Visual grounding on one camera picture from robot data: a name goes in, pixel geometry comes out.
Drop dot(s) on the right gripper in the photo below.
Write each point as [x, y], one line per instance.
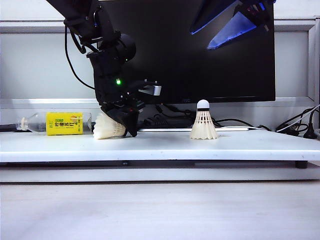
[260, 12]

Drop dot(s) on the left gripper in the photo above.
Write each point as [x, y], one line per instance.
[125, 102]

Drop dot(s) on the white feather shuttlecock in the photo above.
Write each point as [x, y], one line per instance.
[203, 127]
[105, 128]

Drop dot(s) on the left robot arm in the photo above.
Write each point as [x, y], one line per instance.
[105, 62]

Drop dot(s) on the black power strip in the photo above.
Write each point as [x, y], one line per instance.
[155, 122]

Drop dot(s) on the white raised desk board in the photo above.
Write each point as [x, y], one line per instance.
[160, 152]

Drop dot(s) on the clear bottle yellow label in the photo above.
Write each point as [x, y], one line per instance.
[65, 123]

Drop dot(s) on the black computer monitor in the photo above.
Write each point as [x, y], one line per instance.
[200, 75]

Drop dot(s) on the silver monitor stand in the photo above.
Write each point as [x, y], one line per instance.
[237, 128]

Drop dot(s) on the black flat strip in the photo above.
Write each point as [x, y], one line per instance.
[7, 128]

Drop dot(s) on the black power plug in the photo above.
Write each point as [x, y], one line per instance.
[311, 133]

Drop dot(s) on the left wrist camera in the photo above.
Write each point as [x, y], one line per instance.
[156, 90]

